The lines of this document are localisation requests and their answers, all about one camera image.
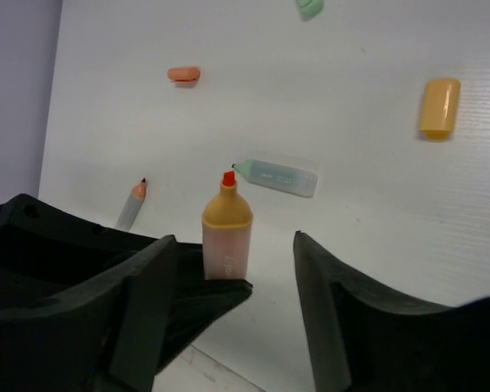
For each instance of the yellow orange eraser cap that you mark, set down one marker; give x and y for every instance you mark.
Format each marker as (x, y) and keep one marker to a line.
(440, 102)

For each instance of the small orange eraser cap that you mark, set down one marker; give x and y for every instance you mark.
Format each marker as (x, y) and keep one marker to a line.
(184, 75)

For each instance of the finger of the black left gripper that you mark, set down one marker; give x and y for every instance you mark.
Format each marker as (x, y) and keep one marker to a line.
(197, 303)
(44, 250)

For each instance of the mint green eraser cap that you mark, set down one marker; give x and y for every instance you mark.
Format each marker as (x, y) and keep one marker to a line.
(308, 9)

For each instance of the pink orange pencil-shaped case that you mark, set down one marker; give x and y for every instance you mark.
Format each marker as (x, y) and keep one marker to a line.
(226, 232)

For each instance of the green pencil-shaped clear case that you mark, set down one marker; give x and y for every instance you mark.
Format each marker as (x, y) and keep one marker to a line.
(277, 177)

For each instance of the orange tip clear pencil case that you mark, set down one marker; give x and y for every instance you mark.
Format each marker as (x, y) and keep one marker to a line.
(132, 206)

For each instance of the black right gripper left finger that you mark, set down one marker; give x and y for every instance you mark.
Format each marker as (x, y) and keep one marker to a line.
(103, 334)

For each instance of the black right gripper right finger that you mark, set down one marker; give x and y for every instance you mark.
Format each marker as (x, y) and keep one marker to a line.
(365, 336)

